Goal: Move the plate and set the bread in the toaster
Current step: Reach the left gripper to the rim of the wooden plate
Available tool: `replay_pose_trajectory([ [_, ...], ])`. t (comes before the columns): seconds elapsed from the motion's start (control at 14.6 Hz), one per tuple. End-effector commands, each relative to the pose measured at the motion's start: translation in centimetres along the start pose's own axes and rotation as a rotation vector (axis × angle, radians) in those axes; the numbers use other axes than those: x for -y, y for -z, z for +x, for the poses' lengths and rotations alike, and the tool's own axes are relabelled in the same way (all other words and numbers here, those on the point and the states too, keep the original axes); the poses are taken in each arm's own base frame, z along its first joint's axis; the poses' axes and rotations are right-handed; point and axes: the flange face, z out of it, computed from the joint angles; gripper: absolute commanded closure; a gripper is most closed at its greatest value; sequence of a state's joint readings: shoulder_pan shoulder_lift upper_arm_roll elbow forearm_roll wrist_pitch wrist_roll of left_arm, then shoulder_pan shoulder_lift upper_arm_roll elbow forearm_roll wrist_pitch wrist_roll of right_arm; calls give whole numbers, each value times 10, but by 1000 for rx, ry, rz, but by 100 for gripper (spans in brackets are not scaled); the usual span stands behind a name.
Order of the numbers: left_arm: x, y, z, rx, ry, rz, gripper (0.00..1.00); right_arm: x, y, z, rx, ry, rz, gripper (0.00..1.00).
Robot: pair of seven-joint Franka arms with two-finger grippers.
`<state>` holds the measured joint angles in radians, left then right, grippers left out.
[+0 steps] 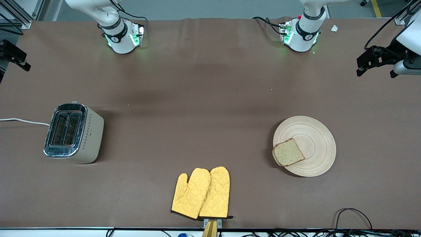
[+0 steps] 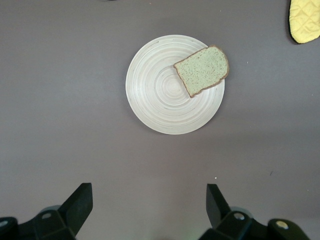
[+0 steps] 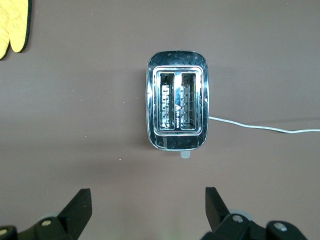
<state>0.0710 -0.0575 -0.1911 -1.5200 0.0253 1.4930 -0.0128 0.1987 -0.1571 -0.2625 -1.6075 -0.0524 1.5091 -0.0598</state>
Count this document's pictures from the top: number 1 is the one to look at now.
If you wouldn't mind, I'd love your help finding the white toaster power cable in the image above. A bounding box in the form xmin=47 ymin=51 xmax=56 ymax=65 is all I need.
xmin=0 ymin=118 xmax=50 ymax=126

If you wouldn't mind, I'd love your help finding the yellow quilted oven mitt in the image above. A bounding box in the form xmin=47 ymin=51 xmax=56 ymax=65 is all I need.
xmin=199 ymin=166 xmax=233 ymax=219
xmin=171 ymin=168 xmax=211 ymax=220

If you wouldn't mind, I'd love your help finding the brown-crusted bread slice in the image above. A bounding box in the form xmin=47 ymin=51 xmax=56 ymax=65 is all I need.
xmin=272 ymin=138 xmax=305 ymax=167

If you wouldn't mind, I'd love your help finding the wooden post with metal bracket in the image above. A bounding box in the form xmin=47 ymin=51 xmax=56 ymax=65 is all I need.
xmin=202 ymin=218 xmax=222 ymax=237

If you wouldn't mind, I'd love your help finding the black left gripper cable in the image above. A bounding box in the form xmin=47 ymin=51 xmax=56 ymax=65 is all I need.
xmin=364 ymin=0 xmax=421 ymax=50

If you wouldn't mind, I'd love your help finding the black arm base cable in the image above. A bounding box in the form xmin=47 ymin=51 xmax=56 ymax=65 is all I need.
xmin=109 ymin=0 xmax=148 ymax=23
xmin=253 ymin=16 xmax=284 ymax=35

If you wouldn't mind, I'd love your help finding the round light wooden plate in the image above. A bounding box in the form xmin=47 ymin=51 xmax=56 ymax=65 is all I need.
xmin=272 ymin=116 xmax=336 ymax=177

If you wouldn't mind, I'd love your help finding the black right arm base cable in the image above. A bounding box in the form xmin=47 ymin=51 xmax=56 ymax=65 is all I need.
xmin=109 ymin=0 xmax=148 ymax=23

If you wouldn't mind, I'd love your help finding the aluminium frame profile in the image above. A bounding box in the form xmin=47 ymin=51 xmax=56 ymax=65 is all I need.
xmin=0 ymin=0 xmax=45 ymax=29
xmin=395 ymin=0 xmax=421 ymax=25

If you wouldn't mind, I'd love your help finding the black looped cable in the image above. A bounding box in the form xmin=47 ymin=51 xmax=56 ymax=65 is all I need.
xmin=335 ymin=208 xmax=373 ymax=231

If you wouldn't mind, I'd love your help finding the black cable bundle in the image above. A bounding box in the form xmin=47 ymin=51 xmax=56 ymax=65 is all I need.
xmin=240 ymin=229 xmax=421 ymax=237

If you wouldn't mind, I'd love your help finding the beige chrome two-slot toaster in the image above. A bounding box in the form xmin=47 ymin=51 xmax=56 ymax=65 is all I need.
xmin=43 ymin=101 xmax=105 ymax=164

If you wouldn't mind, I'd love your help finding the black left arm base cable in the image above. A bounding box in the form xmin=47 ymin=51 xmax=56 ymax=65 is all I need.
xmin=253 ymin=16 xmax=284 ymax=35

